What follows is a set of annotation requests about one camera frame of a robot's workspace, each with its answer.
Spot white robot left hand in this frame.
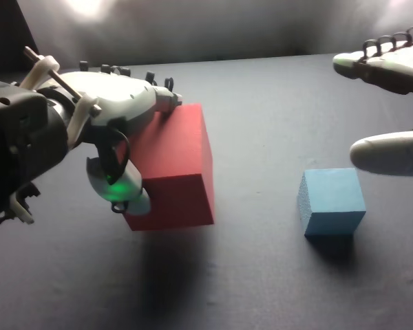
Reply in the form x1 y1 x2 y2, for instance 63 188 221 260
37 60 186 217

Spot red foam cube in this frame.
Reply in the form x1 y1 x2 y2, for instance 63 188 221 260
123 102 216 232

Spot white backdrop sheet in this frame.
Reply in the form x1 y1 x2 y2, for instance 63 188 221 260
17 0 413 68

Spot grey table cloth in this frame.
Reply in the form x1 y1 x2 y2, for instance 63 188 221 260
0 51 413 330

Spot blue foam cube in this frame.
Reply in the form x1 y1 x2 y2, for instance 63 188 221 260
297 167 367 238

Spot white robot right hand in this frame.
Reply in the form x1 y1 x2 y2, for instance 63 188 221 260
332 25 413 178

